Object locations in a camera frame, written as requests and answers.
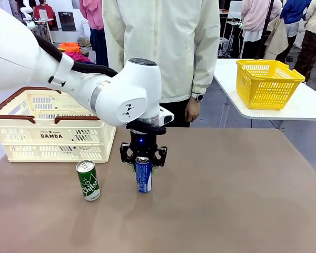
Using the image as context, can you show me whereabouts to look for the black trousers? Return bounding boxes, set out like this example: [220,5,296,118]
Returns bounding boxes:
[159,99,193,128]

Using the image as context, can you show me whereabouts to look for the person in pink hoodie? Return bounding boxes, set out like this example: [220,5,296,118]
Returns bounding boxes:
[78,0,109,66]

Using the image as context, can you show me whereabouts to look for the magenta cloth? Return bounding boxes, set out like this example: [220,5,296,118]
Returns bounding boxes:
[65,51,92,64]

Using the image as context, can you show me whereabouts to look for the person left forearm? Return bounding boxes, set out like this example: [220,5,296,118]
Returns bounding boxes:
[192,39,221,94]

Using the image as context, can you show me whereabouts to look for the green drink can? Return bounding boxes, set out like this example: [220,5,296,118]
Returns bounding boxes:
[76,160,101,202]

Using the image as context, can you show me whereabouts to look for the person in pink sweater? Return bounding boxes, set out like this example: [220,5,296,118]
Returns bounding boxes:
[241,0,274,59]

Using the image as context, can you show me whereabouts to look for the brown basket handle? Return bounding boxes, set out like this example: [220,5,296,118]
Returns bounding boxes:
[0,86,62,124]
[54,115,101,124]

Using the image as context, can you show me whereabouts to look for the beige coat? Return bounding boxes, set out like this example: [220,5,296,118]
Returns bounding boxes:
[263,15,289,61]

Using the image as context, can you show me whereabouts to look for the black wall panel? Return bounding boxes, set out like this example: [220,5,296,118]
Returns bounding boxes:
[58,11,77,32]

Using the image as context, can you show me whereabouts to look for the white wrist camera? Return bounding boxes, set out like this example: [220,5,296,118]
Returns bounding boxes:
[159,106,175,127]

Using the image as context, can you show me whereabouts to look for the person right forearm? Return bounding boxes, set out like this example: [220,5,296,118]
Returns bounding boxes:
[103,39,127,73]

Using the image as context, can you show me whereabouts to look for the orange cloth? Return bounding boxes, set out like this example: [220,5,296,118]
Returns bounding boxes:
[58,42,82,54]

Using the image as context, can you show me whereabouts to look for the person in red top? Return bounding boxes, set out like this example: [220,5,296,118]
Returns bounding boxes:
[33,0,55,21]

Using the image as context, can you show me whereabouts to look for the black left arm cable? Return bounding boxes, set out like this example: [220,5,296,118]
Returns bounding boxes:
[34,34,167,135]

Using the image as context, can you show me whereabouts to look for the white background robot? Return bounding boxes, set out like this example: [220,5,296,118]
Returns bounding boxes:
[19,0,36,28]

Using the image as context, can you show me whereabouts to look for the cream plastic shopping basket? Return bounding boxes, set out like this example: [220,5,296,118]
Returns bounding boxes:
[0,86,117,163]

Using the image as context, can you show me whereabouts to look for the person in blue jacket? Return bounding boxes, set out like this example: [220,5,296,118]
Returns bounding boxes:
[280,0,313,63]

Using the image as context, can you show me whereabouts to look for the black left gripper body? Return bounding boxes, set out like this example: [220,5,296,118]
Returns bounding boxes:
[130,129,159,159]

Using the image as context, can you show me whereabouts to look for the cream white jacket torso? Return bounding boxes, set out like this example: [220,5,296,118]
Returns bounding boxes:
[102,0,221,104]

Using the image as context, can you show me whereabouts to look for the blue drink can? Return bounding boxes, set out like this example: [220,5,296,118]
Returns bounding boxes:
[135,155,153,193]

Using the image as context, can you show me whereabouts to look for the yellow plastic basket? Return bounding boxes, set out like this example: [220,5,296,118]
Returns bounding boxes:
[236,59,306,110]

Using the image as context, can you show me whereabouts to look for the person left hand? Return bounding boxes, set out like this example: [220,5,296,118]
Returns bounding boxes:
[184,99,201,122]

